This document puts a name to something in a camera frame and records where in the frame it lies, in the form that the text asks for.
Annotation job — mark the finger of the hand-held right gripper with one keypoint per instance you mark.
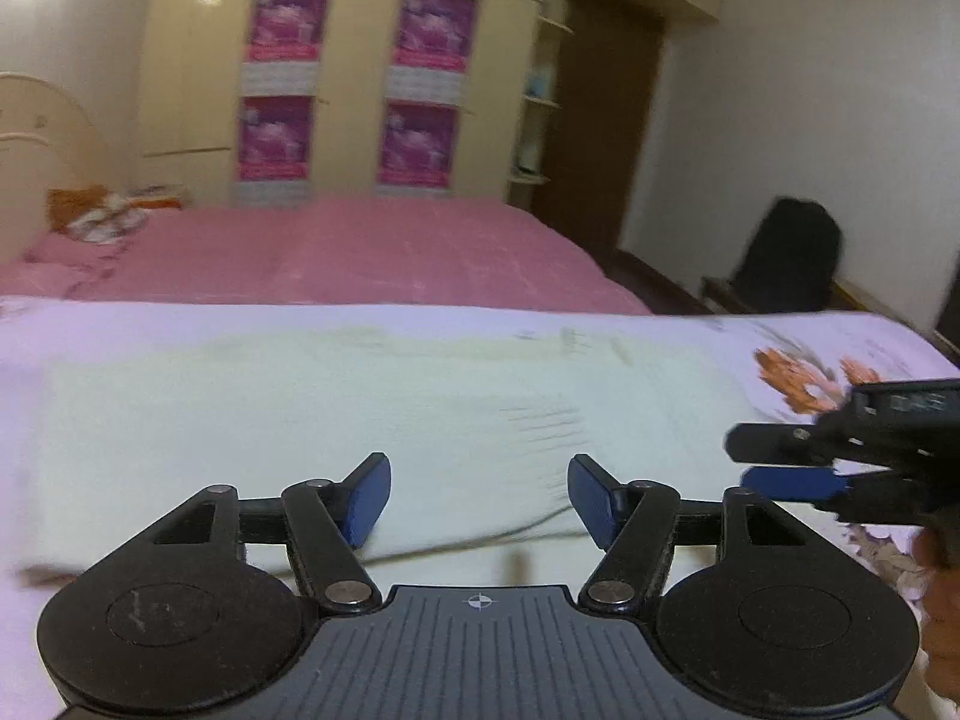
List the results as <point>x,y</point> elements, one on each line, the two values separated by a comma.
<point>787,483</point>
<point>772,442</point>

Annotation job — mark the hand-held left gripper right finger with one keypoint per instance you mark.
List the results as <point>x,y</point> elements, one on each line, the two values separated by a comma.
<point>592,502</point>

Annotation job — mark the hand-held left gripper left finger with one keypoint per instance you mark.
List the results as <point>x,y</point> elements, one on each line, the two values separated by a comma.
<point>369,499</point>

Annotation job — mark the pale cream small garment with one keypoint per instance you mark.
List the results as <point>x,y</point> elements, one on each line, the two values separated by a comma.
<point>300,405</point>

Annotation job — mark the person's right hand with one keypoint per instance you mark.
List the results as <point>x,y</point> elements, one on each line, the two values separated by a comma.
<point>943,615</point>

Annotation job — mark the floral print blanket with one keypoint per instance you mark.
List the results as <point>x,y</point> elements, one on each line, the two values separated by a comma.
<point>810,345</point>

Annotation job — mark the dark wooden chair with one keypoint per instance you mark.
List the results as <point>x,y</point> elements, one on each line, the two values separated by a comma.
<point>720,294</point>

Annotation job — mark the black backpack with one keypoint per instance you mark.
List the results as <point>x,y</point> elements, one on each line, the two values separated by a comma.
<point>791,251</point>

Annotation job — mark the pink bed sheet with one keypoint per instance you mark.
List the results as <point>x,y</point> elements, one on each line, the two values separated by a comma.
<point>375,255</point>

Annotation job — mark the brown wooden door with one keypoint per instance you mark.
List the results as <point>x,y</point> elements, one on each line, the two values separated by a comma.
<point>600,127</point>

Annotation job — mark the orange floral pillow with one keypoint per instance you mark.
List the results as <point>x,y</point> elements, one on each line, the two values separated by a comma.
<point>97,214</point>

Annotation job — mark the cream corner shelf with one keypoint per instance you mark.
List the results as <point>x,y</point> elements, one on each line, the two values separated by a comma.
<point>538,97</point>

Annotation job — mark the cream wardrobe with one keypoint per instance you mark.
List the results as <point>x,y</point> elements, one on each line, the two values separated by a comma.
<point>202,75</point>

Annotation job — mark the cream rounded headboard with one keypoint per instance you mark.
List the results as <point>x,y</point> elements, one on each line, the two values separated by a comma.
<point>37,157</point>

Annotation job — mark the purple wall poster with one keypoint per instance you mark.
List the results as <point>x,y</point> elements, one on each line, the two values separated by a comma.
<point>436,26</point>
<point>274,139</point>
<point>418,146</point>
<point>289,22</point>

